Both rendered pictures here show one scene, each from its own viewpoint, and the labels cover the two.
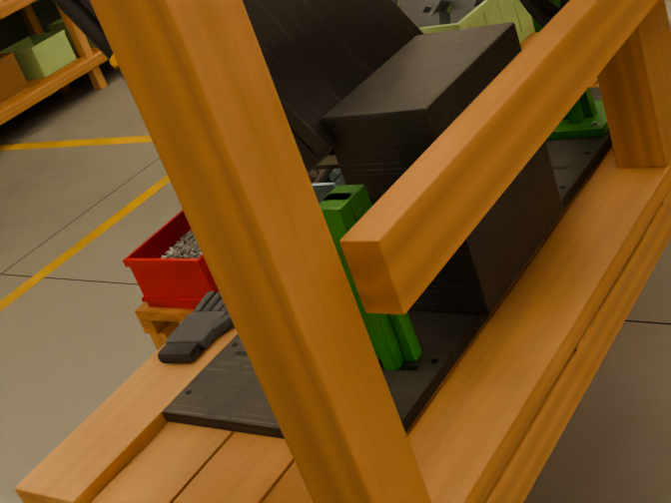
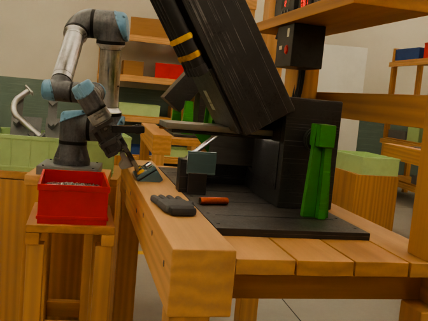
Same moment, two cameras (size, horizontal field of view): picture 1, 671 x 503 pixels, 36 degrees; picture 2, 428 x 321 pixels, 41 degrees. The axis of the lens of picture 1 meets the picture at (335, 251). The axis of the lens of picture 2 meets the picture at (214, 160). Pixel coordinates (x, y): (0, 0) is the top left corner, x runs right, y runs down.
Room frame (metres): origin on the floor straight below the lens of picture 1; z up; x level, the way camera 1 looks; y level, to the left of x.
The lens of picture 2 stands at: (0.62, 1.49, 1.22)
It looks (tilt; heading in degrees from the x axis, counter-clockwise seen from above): 6 degrees down; 305
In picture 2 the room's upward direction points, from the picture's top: 5 degrees clockwise
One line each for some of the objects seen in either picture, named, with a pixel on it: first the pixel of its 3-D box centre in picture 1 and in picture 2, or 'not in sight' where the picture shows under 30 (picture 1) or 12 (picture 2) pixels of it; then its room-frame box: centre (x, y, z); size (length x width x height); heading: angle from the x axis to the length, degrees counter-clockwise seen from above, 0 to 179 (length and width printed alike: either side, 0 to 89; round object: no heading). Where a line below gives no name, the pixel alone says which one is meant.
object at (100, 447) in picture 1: (325, 258); (156, 209); (1.85, 0.02, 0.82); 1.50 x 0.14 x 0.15; 138
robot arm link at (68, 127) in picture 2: not in sight; (76, 125); (2.48, -0.16, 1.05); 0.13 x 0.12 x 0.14; 37
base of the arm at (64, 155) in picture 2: not in sight; (72, 152); (2.48, -0.15, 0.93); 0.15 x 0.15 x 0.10
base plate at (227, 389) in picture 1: (437, 230); (238, 194); (1.66, -0.18, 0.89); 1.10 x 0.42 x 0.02; 138
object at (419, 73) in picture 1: (450, 167); (292, 149); (1.49, -0.21, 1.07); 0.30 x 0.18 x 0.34; 138
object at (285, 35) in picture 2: not in sight; (299, 47); (1.60, -0.41, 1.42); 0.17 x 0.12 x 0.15; 138
